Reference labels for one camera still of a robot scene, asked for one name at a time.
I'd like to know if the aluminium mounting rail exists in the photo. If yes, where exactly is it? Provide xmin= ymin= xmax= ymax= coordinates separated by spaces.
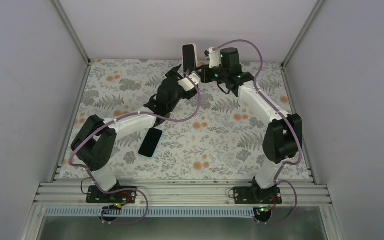
xmin=33 ymin=180 xmax=333 ymax=207

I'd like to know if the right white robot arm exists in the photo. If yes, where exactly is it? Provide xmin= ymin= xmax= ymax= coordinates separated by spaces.
xmin=200 ymin=47 xmax=304 ymax=204

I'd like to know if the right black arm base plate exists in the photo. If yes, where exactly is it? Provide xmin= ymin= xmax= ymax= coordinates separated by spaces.
xmin=232 ymin=185 xmax=283 ymax=205

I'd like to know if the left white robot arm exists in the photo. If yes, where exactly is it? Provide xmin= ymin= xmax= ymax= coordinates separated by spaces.
xmin=68 ymin=67 xmax=207 ymax=203

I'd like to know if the black phone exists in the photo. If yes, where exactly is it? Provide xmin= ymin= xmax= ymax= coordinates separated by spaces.
xmin=182 ymin=43 xmax=198 ymax=75
xmin=138 ymin=128 xmax=163 ymax=159

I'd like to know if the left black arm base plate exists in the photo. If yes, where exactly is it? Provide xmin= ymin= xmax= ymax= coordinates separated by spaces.
xmin=85 ymin=185 xmax=137 ymax=205

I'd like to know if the black phone in blue case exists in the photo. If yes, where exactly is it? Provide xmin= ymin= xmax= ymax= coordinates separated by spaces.
xmin=138 ymin=128 xmax=163 ymax=159

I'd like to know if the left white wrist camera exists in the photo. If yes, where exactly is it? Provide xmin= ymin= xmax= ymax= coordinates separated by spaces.
xmin=177 ymin=76 xmax=201 ymax=92

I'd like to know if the floral patterned table mat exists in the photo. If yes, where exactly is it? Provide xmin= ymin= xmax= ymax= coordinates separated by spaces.
xmin=57 ymin=58 xmax=312 ymax=181

